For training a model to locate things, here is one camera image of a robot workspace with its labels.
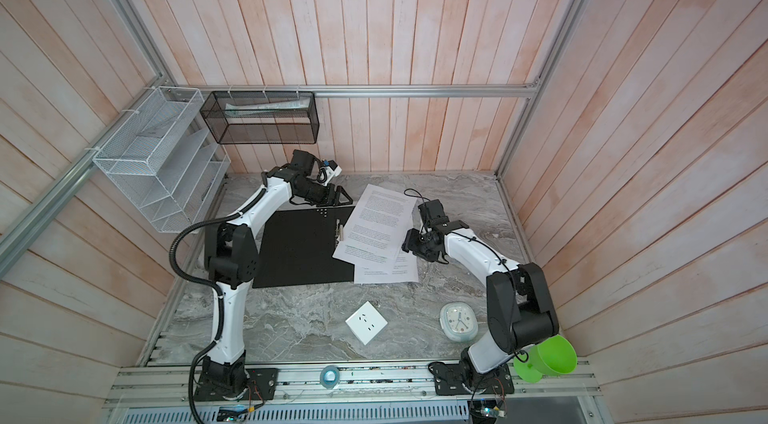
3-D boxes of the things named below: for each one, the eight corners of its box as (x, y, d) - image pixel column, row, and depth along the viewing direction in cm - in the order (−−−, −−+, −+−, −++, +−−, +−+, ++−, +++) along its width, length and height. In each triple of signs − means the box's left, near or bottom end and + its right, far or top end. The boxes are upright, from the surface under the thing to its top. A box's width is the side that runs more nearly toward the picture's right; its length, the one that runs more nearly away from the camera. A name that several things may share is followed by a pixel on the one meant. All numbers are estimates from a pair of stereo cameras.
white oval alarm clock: (442, 342, 82) (444, 339, 79) (437, 306, 88) (439, 302, 86) (478, 342, 82) (481, 339, 79) (471, 306, 88) (473, 302, 86)
